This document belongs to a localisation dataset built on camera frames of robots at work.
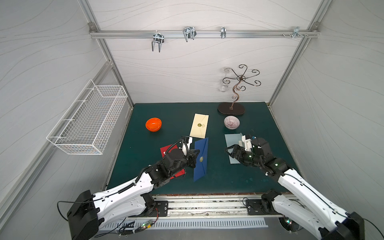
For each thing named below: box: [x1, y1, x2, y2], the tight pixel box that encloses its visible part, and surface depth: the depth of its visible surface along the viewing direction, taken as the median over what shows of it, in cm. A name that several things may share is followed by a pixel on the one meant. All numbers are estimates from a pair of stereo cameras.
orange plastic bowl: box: [145, 117, 163, 132], surface depth 106 cm
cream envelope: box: [189, 113, 210, 139], surface depth 110 cm
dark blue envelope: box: [193, 137, 209, 182], surface depth 79 cm
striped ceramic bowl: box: [224, 115, 241, 130], surface depth 109 cm
